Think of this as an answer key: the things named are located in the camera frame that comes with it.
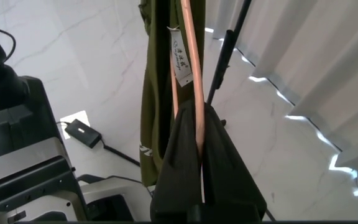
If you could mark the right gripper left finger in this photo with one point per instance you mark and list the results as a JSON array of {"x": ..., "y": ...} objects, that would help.
[{"x": 179, "y": 186}]

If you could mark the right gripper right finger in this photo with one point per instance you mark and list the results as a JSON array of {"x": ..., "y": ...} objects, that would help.
[{"x": 228, "y": 186}]

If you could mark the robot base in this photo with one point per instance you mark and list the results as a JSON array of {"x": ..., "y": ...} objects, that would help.
[{"x": 20, "y": 158}]

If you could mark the black clothes rack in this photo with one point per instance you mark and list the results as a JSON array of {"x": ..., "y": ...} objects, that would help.
[{"x": 225, "y": 49}]

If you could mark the black power adapter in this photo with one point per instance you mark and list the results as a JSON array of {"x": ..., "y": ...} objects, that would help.
[{"x": 82, "y": 133}]

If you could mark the green printed shirt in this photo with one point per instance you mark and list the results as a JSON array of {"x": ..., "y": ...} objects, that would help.
[{"x": 154, "y": 93}]

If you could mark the pink clothes hanger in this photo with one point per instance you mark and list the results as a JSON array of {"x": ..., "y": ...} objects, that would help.
[{"x": 187, "y": 18}]

